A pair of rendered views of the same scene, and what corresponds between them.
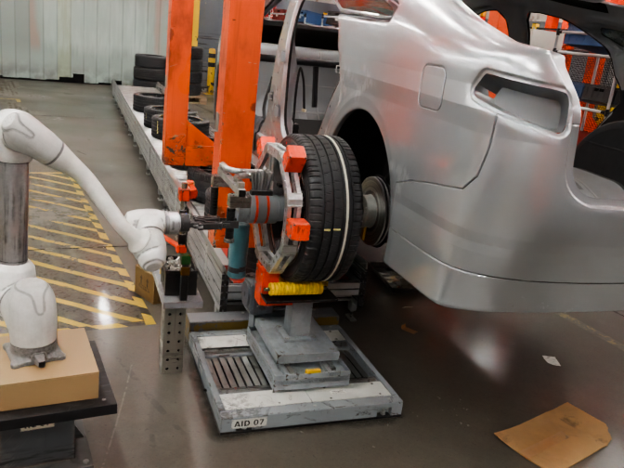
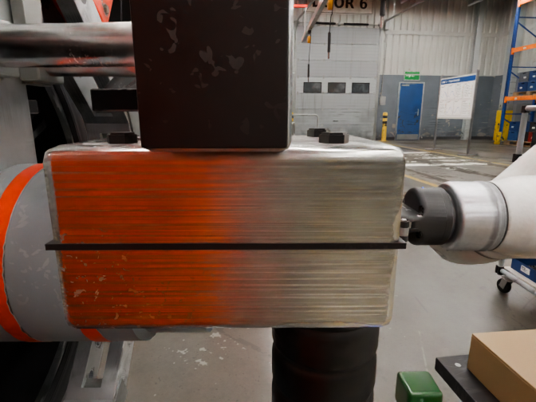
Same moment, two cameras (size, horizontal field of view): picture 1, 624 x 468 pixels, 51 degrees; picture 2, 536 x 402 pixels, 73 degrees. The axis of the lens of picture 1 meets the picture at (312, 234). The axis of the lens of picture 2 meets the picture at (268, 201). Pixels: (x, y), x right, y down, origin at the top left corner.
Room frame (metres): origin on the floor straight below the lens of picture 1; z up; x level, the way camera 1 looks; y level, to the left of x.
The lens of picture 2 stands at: (2.99, 0.48, 0.96)
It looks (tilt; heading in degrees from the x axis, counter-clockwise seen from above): 13 degrees down; 201
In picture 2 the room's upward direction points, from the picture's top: straight up
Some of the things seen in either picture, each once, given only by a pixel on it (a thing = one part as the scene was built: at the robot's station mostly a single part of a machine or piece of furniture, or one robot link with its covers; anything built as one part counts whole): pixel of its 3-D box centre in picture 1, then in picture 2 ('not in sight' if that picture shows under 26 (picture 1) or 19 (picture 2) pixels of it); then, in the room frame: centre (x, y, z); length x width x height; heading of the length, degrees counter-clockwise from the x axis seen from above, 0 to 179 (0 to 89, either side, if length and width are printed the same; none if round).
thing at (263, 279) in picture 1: (274, 284); not in sight; (2.82, 0.14, 0.48); 0.16 x 0.12 x 0.17; 111
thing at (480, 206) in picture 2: (172, 222); (461, 215); (2.48, 0.55, 0.83); 0.09 x 0.06 x 0.09; 21
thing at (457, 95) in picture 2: not in sight; (453, 113); (-7.56, 1.52, 0.98); 1.50 x 0.50 x 1.95; 28
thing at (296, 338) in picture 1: (297, 315); not in sight; (2.87, 0.02, 0.32); 0.40 x 0.30 x 0.28; 21
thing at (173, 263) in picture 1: (178, 273); not in sight; (2.73, 0.57, 0.51); 0.20 x 0.14 x 0.13; 20
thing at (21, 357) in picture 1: (34, 348); not in sight; (2.08, 0.93, 0.43); 0.22 x 0.18 x 0.06; 35
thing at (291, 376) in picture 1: (295, 354); not in sight; (2.84, 0.01, 0.13); 0.50 x 0.36 x 0.10; 21
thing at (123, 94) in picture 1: (153, 113); not in sight; (9.83, 2.56, 0.20); 6.82 x 0.86 x 0.39; 21
